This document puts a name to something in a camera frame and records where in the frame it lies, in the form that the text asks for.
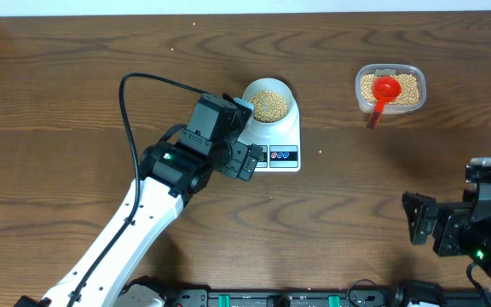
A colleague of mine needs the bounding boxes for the soybeans in bowl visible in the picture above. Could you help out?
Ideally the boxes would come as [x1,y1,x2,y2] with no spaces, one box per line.
[250,90,288,123]

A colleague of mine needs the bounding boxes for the grey plastic bowl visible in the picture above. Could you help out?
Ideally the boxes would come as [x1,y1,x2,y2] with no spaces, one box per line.
[242,78,293,122]

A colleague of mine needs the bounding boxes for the soybeans in container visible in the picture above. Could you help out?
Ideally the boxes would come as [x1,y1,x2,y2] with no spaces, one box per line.
[360,73,420,105]

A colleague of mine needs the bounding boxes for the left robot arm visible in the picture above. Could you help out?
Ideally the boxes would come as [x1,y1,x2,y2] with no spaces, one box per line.
[17,93,262,306]

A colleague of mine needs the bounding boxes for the clear plastic container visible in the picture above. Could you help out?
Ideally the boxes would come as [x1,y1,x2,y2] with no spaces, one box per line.
[355,64,427,115]

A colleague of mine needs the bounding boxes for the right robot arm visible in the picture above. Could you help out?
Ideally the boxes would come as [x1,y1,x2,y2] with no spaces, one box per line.
[401,158,491,278]

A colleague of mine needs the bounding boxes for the red plastic measuring scoop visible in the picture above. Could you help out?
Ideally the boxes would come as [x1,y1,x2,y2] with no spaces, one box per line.
[367,76,401,130]

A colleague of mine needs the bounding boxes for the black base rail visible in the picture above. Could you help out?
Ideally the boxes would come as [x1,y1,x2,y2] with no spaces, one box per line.
[117,288,491,307]

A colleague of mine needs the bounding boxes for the white digital kitchen scale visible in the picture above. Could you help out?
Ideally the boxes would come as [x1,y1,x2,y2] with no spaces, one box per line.
[239,97,301,172]

